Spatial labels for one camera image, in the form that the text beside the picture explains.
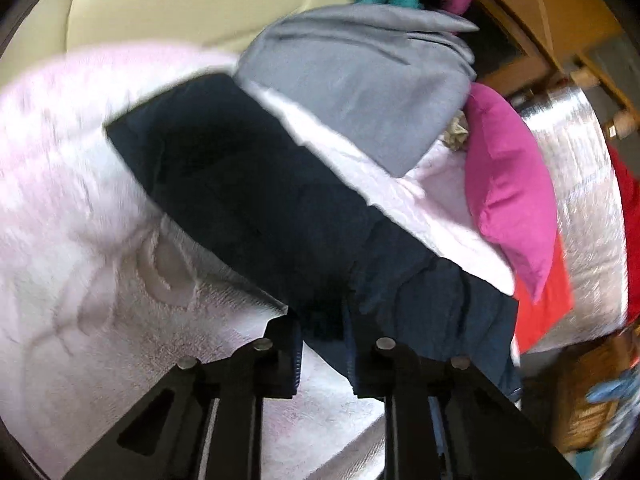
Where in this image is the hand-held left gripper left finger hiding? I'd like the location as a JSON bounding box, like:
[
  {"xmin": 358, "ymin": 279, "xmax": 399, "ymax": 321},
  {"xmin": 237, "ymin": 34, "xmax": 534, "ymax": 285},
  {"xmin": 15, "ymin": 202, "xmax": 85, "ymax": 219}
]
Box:
[{"xmin": 65, "ymin": 316, "xmax": 303, "ymax": 480}]

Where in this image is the wooden furniture frame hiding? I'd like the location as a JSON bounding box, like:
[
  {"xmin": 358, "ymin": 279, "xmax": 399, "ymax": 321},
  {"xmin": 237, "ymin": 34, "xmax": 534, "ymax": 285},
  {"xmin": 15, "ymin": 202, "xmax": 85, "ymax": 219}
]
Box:
[{"xmin": 472, "ymin": 0, "xmax": 640, "ymax": 137}]

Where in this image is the light blue cloth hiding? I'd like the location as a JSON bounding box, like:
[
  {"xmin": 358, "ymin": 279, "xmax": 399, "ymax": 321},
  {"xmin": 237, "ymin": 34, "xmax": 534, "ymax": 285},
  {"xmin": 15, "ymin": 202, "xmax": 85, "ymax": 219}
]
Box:
[{"xmin": 586, "ymin": 374, "xmax": 634, "ymax": 407}]

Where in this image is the dark navy garment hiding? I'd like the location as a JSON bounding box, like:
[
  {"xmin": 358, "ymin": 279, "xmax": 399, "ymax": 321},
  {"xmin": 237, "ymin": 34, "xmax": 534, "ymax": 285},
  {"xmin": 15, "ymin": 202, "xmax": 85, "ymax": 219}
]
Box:
[{"xmin": 102, "ymin": 72, "xmax": 523, "ymax": 402}]

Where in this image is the grey garment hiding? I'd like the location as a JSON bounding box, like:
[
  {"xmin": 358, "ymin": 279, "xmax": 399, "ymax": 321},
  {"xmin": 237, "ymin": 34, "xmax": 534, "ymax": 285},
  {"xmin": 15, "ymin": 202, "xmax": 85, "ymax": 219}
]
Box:
[{"xmin": 235, "ymin": 4, "xmax": 478, "ymax": 178}]

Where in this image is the beige patterned cloth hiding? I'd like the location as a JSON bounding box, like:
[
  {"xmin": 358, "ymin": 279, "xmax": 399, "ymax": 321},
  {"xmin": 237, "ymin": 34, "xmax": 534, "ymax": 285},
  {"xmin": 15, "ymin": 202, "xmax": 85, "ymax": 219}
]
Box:
[{"xmin": 440, "ymin": 112, "xmax": 472, "ymax": 153}]

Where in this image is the red folded cloth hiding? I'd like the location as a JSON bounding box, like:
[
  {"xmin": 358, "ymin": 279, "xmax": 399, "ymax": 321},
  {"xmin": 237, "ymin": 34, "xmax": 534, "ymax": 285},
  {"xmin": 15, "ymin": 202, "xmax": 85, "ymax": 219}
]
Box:
[{"xmin": 512, "ymin": 245, "xmax": 576, "ymax": 353}]

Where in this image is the red sheet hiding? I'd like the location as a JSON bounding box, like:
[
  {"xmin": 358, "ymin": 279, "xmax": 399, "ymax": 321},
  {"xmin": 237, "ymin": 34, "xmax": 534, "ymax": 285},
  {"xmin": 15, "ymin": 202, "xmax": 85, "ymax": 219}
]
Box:
[{"xmin": 607, "ymin": 145, "xmax": 640, "ymax": 326}]

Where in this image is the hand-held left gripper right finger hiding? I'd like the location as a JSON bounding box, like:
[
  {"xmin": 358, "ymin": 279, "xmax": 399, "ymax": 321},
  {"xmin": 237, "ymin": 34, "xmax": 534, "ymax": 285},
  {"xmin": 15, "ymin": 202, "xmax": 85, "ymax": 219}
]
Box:
[{"xmin": 346, "ymin": 332, "xmax": 582, "ymax": 480}]

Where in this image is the magenta folded cloth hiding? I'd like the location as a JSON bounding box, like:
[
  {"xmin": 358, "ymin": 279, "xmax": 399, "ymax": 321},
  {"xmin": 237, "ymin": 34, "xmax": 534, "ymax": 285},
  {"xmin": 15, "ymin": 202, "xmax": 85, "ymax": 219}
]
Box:
[{"xmin": 464, "ymin": 82, "xmax": 558, "ymax": 303}]

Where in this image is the wicker basket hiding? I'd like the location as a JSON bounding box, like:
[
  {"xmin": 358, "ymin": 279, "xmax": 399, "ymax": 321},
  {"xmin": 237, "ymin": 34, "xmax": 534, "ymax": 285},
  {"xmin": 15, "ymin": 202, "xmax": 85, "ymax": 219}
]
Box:
[{"xmin": 550, "ymin": 335, "xmax": 632, "ymax": 453}]

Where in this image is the silver foil mat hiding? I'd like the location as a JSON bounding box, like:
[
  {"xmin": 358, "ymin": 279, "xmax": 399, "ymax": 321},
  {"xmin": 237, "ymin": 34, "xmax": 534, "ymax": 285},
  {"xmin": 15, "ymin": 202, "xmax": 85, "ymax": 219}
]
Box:
[{"xmin": 517, "ymin": 85, "xmax": 632, "ymax": 356}]

